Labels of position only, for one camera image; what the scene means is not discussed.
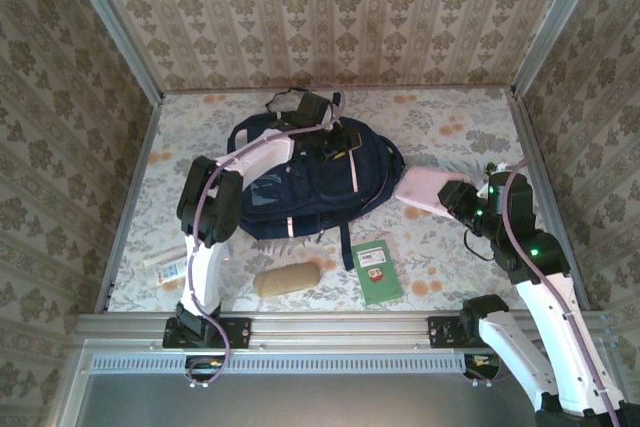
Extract pink pencil case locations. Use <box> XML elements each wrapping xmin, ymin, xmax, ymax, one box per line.
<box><xmin>394</xmin><ymin>167</ymin><xmax>471</xmax><ymax>221</ymax></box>

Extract navy blue backpack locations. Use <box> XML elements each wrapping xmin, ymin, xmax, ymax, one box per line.
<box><xmin>227</xmin><ymin>89</ymin><xmax>406</xmax><ymax>271</ymax></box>

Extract green notebook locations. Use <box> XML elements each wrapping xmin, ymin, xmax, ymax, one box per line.
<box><xmin>351</xmin><ymin>239</ymin><xmax>405</xmax><ymax>306</ymax></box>

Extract beige pencil case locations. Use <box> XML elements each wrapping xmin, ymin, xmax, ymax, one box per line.
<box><xmin>252</xmin><ymin>260</ymin><xmax>320</xmax><ymax>297</ymax></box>

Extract grey metal sheet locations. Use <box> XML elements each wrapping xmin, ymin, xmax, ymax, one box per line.
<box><xmin>74</xmin><ymin>371</ymin><xmax>619</xmax><ymax>427</ymax></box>

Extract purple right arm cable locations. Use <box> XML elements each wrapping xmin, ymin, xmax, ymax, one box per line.
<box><xmin>462</xmin><ymin>156</ymin><xmax>624</xmax><ymax>427</ymax></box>

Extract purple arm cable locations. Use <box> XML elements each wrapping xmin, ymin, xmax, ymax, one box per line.
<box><xmin>184</xmin><ymin>84</ymin><xmax>346</xmax><ymax>388</ymax></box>
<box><xmin>462</xmin><ymin>156</ymin><xmax>624</xmax><ymax>427</ymax></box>

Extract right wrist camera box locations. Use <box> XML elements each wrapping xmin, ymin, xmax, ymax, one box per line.
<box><xmin>477</xmin><ymin>160</ymin><xmax>516</xmax><ymax>198</ymax></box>

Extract right aluminium table rail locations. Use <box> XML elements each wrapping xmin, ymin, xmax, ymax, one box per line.
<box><xmin>509</xmin><ymin>89</ymin><xmax>591</xmax><ymax>311</ymax></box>

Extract aluminium table rail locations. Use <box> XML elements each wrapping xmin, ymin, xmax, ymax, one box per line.
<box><xmin>94</xmin><ymin>96</ymin><xmax>164</xmax><ymax>313</ymax></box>
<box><xmin>509</xmin><ymin>89</ymin><xmax>591</xmax><ymax>311</ymax></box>

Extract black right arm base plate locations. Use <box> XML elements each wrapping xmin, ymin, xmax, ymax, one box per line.
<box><xmin>428</xmin><ymin>315</ymin><xmax>481</xmax><ymax>349</ymax></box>

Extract small coloured wire bundle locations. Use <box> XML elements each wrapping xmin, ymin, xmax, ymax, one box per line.
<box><xmin>463</xmin><ymin>352</ymin><xmax>501</xmax><ymax>389</ymax></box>
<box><xmin>185</xmin><ymin>355</ymin><xmax>226</xmax><ymax>389</ymax></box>

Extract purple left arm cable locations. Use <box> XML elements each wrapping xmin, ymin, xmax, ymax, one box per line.
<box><xmin>184</xmin><ymin>84</ymin><xmax>346</xmax><ymax>388</ymax></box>

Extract aluminium mounting rail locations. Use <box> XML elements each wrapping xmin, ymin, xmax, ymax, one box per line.
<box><xmin>74</xmin><ymin>311</ymin><xmax>609</xmax><ymax>349</ymax></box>

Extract left aluminium table rail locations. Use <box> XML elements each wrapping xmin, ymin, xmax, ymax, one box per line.
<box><xmin>94</xmin><ymin>96</ymin><xmax>164</xmax><ymax>313</ymax></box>

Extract slotted cable duct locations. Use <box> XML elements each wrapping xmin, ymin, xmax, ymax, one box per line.
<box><xmin>89</xmin><ymin>352</ymin><xmax>466</xmax><ymax>374</ymax></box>

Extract right aluminium frame post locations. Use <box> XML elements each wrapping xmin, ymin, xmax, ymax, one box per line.
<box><xmin>512</xmin><ymin>0</ymin><xmax>609</xmax><ymax>93</ymax></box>

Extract aluminium frame post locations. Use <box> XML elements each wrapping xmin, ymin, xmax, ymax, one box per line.
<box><xmin>59</xmin><ymin>0</ymin><xmax>164</xmax><ymax>101</ymax></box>
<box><xmin>512</xmin><ymin>0</ymin><xmax>609</xmax><ymax>93</ymax></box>

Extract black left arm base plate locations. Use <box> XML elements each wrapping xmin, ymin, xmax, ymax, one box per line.
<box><xmin>162</xmin><ymin>317</ymin><xmax>251</xmax><ymax>349</ymax></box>

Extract left aluminium frame post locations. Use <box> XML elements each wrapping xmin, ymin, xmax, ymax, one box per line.
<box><xmin>59</xmin><ymin>0</ymin><xmax>164</xmax><ymax>101</ymax></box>

